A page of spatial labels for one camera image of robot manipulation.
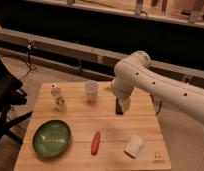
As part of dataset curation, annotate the black rectangular block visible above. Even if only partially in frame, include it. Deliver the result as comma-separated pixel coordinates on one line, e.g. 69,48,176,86
115,98,123,115

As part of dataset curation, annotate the white plastic cup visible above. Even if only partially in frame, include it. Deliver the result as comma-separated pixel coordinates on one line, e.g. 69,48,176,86
84,80,99,102

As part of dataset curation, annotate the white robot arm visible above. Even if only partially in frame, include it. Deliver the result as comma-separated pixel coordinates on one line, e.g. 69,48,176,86
111,51,204,125

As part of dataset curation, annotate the black office chair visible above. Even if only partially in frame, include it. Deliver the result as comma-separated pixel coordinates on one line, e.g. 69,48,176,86
0,59,32,145

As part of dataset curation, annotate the white sponge block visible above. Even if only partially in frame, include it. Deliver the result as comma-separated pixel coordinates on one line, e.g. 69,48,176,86
124,134,144,158

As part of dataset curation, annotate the black cable on floor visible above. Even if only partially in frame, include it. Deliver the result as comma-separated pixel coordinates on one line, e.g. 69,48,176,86
18,39,38,81

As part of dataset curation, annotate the orange carrot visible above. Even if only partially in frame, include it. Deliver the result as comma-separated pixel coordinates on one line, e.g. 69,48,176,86
91,131,101,155

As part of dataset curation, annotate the green round plate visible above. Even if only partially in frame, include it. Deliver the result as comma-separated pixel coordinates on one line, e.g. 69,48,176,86
32,120,72,158

